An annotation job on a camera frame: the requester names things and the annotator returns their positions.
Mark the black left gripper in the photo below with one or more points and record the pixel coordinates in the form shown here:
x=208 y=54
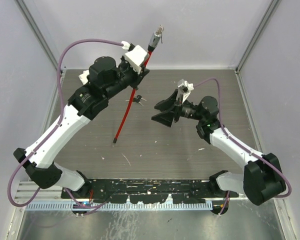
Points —
x=138 y=78

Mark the white cloth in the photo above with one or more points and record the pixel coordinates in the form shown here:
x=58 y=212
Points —
x=84 y=77

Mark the blue slotted cable duct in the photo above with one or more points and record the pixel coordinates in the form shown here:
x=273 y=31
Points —
x=166 y=206

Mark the black-headed key bunch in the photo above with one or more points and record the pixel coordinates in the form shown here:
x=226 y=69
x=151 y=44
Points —
x=136 y=99

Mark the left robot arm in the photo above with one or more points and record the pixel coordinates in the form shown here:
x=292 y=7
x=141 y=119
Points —
x=105 y=80

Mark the red cable lock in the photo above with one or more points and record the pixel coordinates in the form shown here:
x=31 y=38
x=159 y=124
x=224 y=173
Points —
x=153 y=43

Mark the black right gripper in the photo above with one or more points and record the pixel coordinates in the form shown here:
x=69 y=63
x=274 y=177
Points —
x=166 y=118

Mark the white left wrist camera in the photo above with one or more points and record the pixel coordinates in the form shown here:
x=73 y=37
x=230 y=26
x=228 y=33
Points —
x=136 y=58

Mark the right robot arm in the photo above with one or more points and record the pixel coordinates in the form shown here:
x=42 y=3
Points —
x=262 y=177

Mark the cable lock keys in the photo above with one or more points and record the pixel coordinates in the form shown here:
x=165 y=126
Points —
x=160 y=31

